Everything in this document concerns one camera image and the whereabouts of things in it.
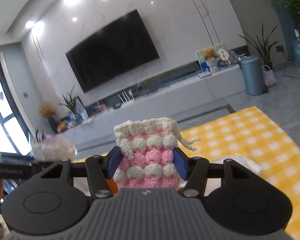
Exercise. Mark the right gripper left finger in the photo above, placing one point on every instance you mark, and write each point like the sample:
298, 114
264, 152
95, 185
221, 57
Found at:
99, 169

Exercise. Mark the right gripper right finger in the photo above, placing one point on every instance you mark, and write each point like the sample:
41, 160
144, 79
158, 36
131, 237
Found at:
193, 171

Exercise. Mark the white ball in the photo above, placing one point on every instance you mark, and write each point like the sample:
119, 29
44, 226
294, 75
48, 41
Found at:
52, 147

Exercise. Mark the white round cloth pad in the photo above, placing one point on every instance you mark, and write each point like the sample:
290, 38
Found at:
244, 161

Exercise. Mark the pink white crochet pouch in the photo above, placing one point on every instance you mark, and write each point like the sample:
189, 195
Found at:
147, 157

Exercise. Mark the white marble tv console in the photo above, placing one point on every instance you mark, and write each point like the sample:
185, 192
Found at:
180, 101

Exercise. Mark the green plant in glass vase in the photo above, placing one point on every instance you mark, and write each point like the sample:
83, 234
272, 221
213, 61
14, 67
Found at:
70, 102

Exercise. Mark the yellow checkered tablecloth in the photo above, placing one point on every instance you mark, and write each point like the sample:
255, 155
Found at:
252, 134

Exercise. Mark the dark vase dried flowers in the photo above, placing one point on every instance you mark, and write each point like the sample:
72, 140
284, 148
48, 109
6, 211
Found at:
48, 113

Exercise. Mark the white wifi router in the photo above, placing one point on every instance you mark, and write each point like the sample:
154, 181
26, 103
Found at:
127, 98

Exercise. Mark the pink woven basket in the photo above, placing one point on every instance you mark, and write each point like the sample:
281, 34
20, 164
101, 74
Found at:
269, 77

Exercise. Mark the teddy bear figurine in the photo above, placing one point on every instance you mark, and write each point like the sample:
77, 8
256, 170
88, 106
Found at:
209, 54

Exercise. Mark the grey blue trash bin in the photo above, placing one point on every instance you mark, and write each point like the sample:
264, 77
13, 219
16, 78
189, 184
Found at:
252, 73

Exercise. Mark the potted snake plant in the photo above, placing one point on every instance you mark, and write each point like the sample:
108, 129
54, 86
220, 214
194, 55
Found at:
262, 45

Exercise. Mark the blue water jug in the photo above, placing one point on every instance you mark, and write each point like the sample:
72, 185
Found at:
296, 47

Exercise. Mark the black wall television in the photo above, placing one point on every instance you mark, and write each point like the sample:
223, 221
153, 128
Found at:
119, 47

